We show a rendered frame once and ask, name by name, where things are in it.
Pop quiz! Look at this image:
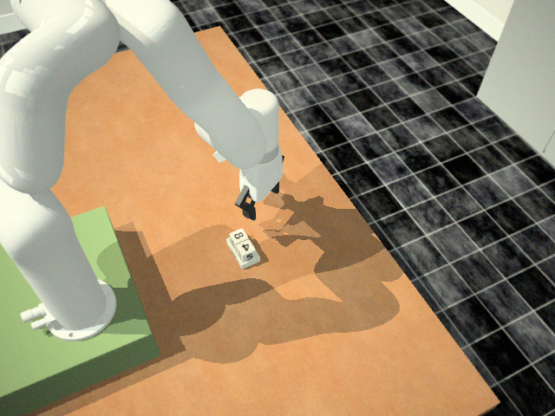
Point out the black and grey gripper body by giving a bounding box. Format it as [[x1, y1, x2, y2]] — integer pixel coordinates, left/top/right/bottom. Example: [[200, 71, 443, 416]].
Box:
[[239, 145, 283, 203]]

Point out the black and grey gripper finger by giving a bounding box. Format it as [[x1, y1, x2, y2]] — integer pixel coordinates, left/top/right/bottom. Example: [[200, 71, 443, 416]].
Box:
[[235, 185, 256, 221], [271, 155, 284, 194]]

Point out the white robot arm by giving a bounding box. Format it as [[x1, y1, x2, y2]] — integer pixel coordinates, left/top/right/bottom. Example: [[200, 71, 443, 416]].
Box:
[[0, 0, 279, 341]]

